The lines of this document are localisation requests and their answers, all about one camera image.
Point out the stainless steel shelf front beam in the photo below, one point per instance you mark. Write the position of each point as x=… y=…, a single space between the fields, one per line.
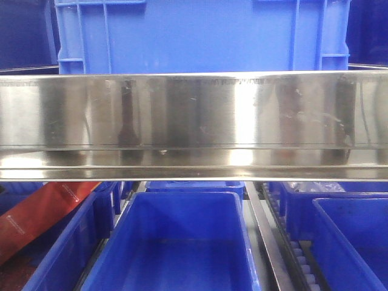
x=252 y=126

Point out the blue bin rear right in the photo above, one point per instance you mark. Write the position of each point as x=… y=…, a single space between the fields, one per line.
x=295 y=201

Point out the blue bin shelf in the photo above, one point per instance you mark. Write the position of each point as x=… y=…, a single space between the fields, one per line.
x=350 y=242
x=177 y=241
x=56 y=259

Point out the blue bin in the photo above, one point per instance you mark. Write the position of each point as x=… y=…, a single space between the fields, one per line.
x=194 y=186
x=295 y=201

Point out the blue bin centre lower shelf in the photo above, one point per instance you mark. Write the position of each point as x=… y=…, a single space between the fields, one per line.
x=177 y=241

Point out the red foil package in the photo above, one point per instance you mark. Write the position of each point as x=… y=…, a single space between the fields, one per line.
x=38 y=212

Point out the blue bin left lower shelf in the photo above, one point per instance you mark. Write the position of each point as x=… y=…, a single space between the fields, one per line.
x=56 y=259

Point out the blue bin rear centre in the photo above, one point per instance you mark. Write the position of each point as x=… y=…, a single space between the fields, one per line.
x=194 y=186

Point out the large blue crate upper shelf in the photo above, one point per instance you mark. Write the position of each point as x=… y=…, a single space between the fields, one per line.
x=201 y=36

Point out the white roller track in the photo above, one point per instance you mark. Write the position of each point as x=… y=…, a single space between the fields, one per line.
x=301 y=266

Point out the steel divider rail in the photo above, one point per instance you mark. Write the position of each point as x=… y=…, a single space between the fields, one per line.
x=278 y=267

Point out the blue bin right lower shelf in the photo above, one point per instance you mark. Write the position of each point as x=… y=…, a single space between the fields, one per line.
x=350 y=242

